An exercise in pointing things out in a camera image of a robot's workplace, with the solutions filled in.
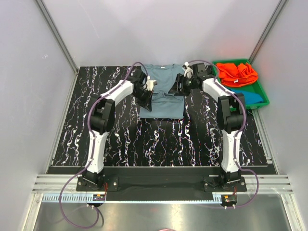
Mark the aluminium corner post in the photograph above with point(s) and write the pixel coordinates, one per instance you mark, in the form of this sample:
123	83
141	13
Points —
268	28
56	34

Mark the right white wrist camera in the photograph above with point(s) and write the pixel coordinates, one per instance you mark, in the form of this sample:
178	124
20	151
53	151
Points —
188	71

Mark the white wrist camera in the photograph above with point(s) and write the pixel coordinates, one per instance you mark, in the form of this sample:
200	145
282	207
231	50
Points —
188	71
150	83

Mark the orange t shirt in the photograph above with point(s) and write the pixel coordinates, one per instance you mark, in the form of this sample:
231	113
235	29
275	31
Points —
236	76

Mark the right aluminium corner post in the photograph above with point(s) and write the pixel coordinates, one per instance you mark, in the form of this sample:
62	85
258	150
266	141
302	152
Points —
268	28

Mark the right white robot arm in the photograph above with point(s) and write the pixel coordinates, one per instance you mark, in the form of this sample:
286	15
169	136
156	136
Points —
231	119

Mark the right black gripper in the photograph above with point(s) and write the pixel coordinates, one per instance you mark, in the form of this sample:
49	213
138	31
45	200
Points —
181	92

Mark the white slotted cable duct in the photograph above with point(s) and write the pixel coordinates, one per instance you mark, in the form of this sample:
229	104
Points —
87	198

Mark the left small connector box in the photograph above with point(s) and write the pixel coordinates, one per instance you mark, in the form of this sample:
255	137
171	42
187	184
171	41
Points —
99	197

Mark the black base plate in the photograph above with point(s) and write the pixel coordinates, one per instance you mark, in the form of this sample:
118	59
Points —
159	184

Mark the small connector box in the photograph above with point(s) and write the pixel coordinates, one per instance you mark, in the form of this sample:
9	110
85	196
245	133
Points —
229	200
99	197

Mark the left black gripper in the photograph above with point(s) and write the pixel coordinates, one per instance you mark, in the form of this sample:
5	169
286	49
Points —
147	103

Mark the left aluminium corner post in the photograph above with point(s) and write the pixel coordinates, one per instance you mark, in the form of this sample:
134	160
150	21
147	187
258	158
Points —
56	34

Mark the teal blue t shirt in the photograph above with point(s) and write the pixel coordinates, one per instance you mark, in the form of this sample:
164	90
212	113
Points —
250	97

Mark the right small connector box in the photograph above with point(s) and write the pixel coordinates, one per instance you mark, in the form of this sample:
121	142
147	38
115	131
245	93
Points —
229	200

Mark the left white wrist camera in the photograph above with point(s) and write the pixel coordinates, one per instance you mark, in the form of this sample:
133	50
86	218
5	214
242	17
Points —
150	83

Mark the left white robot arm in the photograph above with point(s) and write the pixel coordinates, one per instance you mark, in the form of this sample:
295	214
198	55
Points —
101	119

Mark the aluminium rail frame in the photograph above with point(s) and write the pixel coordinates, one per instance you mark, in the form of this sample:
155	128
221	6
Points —
279	184

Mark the grey-blue t shirt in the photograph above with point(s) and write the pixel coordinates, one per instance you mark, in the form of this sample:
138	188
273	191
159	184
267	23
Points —
164	104

